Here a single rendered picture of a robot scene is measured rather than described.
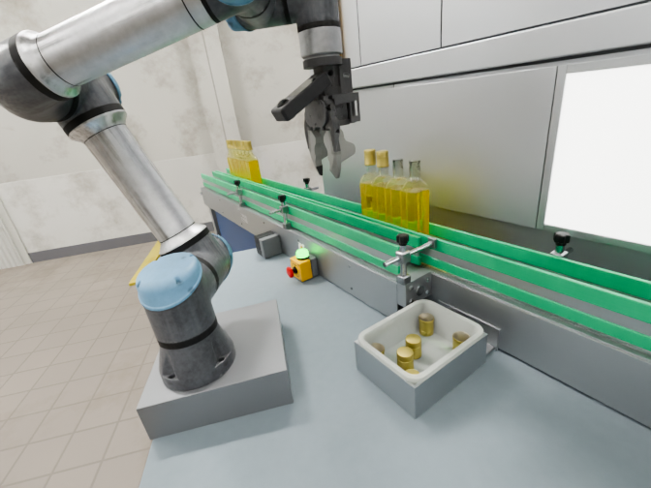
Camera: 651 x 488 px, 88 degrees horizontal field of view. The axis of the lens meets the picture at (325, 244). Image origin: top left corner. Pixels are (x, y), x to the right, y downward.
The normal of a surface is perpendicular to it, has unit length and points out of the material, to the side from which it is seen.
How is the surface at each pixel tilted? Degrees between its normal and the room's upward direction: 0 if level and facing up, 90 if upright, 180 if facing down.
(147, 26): 115
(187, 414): 90
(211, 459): 0
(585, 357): 90
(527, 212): 90
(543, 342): 90
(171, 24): 133
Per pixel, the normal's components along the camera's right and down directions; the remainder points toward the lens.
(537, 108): -0.82, 0.31
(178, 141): 0.21, 0.37
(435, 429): -0.11, -0.91
